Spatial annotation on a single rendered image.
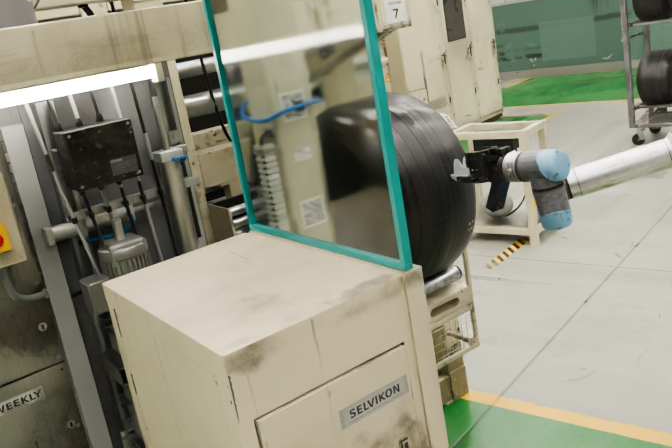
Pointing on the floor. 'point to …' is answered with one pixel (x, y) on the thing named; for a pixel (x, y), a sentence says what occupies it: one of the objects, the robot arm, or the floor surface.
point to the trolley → (645, 7)
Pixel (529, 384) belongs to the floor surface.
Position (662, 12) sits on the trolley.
